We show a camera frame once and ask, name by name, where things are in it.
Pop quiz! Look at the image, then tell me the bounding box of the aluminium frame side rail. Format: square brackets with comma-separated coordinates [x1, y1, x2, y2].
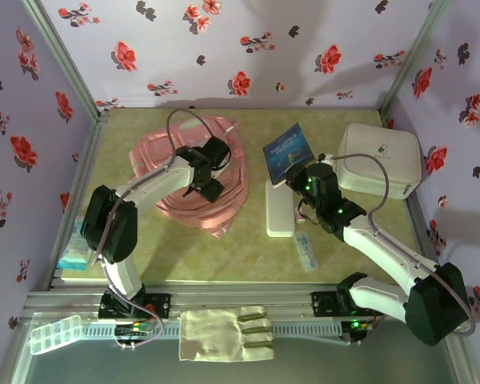
[42, 115, 111, 291]
[379, 111, 453, 289]

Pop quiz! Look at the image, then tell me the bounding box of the light blue tissue pack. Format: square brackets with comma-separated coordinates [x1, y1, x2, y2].
[56, 218, 91, 271]

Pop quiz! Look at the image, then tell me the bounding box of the white rectangular pencil case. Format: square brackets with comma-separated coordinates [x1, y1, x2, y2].
[265, 179, 296, 238]

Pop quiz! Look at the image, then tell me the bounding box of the clear plastic organizer box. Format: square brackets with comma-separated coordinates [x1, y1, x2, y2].
[30, 314, 84, 356]

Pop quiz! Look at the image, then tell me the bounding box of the aluminium frame post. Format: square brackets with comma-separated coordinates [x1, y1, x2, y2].
[22, 0, 111, 125]
[378, 0, 453, 121]

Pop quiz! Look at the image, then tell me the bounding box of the beige work glove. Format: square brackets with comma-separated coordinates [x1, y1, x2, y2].
[178, 306, 276, 362]

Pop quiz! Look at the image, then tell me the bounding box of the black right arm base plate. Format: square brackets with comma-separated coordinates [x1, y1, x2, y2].
[310, 290, 385, 319]

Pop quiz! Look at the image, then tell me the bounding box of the small circuit board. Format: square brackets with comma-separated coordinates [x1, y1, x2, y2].
[343, 318, 375, 335]
[114, 322, 153, 339]

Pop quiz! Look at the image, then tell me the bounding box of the clear blue plastic case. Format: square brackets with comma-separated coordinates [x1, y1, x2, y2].
[294, 230, 319, 274]

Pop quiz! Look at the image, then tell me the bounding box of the long aluminium frame beam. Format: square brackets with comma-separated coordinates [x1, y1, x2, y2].
[22, 283, 459, 321]

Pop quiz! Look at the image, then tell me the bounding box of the white slotted cable duct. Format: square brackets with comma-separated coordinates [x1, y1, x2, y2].
[82, 321, 343, 340]

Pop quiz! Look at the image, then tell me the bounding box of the grey right arm cable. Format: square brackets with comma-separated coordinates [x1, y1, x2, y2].
[330, 154, 476, 347]

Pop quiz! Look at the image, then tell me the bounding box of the blue Little Prince book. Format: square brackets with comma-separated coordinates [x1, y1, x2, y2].
[262, 123, 317, 187]

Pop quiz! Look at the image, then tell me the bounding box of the pink backpack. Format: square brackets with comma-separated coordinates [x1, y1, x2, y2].
[128, 114, 251, 240]

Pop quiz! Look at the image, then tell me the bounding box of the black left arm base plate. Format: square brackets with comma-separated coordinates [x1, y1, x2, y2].
[98, 291, 173, 320]

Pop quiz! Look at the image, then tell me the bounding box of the white zipped medicine bag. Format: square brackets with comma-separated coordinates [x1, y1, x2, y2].
[335, 122, 423, 200]

